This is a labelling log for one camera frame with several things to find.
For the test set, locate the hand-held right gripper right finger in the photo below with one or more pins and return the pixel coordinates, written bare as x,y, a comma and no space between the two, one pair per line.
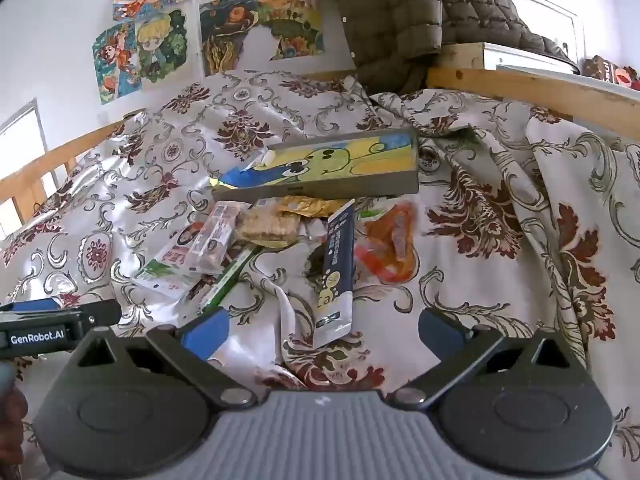
440,332

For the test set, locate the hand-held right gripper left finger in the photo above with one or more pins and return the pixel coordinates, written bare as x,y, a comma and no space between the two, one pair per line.
207,332

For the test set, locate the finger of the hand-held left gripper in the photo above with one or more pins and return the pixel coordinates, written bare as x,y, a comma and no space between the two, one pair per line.
102,312
30,306

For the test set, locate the green stick snack packet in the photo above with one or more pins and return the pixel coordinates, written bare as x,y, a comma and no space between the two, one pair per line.
232,280

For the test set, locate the white red cartoon snack packet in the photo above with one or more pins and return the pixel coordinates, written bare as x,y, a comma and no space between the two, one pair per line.
170,265

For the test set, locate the pink white bar packet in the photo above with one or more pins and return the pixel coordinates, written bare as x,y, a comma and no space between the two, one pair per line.
215,240

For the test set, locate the orange snack packet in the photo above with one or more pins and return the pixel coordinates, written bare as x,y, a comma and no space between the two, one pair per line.
392,240

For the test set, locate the clear cracker packet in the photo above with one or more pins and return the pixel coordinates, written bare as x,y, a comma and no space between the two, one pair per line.
267,227

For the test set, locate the navy blue snack packet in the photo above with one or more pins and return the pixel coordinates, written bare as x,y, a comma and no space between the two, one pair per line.
336,260

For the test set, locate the yellow snack packet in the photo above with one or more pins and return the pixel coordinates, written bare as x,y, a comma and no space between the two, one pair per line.
310,206

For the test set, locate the grey box with painted bottom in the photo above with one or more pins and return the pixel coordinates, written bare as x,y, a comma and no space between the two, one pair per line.
350,160

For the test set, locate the person's left hand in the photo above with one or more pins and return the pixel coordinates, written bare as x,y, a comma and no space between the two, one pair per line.
11,425

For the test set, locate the floral printed blanket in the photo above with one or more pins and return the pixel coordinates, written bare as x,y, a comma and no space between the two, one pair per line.
500,260

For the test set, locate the window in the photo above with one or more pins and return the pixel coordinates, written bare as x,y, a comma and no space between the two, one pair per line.
20,135

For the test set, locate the white shelf board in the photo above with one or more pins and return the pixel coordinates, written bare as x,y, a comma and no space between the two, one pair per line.
525,57

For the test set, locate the dark red patterned box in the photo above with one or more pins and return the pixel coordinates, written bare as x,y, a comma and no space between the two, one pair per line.
600,67

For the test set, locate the olive quilted jacket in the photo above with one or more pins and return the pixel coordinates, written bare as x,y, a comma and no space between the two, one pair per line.
400,20

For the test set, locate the white panelled door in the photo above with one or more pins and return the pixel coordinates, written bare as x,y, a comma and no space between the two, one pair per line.
540,5

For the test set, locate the blue orange figure wall poster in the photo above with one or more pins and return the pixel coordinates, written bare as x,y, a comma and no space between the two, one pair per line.
115,65

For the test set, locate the wooden bed frame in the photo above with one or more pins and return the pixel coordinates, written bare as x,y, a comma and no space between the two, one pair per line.
500,85

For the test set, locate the blond figure wall poster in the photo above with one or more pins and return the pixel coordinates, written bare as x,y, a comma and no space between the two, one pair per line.
160,45

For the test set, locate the cartoon posters on wall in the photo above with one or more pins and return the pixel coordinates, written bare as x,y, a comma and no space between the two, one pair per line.
235,25

